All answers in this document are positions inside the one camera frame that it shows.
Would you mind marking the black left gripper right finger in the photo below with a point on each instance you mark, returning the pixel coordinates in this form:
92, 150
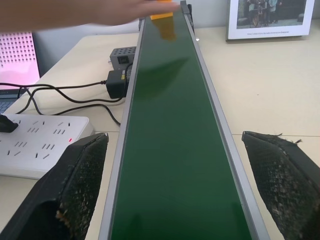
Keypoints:
285, 185

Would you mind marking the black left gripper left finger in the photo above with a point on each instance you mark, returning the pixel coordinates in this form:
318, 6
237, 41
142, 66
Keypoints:
62, 190

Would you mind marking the orange block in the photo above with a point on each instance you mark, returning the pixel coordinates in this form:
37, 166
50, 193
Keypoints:
161, 15

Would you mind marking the green conveyor belt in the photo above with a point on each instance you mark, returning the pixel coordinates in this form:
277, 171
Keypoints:
175, 137

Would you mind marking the person's bare hand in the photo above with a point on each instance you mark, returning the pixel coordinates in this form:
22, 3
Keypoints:
75, 12

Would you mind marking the white power strip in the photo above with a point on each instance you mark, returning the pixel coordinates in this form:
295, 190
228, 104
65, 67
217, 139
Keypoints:
42, 142

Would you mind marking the black plug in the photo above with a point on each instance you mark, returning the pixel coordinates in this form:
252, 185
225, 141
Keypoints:
7, 123

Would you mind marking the black power adapter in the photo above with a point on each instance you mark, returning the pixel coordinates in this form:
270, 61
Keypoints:
118, 83

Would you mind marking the laptop with pink screen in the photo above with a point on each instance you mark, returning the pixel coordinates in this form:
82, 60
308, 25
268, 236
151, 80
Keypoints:
16, 65

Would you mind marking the grey perforated control box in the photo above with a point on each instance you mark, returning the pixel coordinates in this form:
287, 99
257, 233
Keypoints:
122, 57

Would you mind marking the white framed photo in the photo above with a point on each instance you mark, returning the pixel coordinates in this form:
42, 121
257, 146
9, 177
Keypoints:
268, 18

